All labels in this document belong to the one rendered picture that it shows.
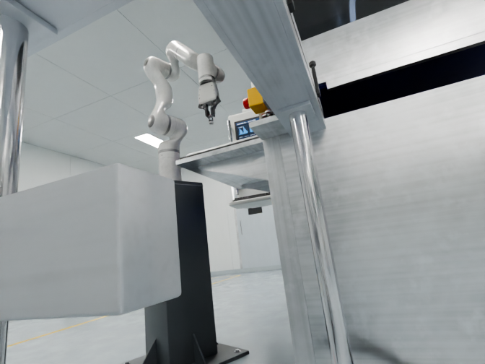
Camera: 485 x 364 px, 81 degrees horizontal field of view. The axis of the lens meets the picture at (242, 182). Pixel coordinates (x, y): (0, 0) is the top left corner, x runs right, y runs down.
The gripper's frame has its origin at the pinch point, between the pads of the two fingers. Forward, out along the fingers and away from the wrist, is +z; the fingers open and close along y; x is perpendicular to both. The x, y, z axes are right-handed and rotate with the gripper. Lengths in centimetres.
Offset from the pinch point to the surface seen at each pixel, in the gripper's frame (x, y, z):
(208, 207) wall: -538, 301, -55
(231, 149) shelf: 16.1, -15.8, 27.9
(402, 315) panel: 17, -63, 90
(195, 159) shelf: 16.1, 0.9, 28.0
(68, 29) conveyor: 88, -20, 30
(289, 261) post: 17, -33, 72
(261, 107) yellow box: 23.4, -32.4, 18.1
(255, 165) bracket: 7.6, -21.9, 33.9
